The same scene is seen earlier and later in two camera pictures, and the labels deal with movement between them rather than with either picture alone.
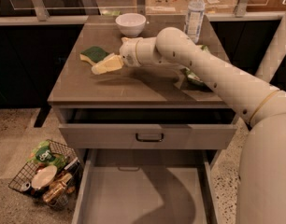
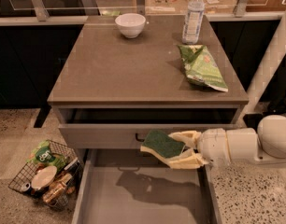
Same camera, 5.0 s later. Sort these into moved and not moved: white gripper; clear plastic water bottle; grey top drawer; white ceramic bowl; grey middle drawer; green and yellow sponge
Moved: green and yellow sponge; white gripper
Not moved: white ceramic bowl; clear plastic water bottle; grey middle drawer; grey top drawer
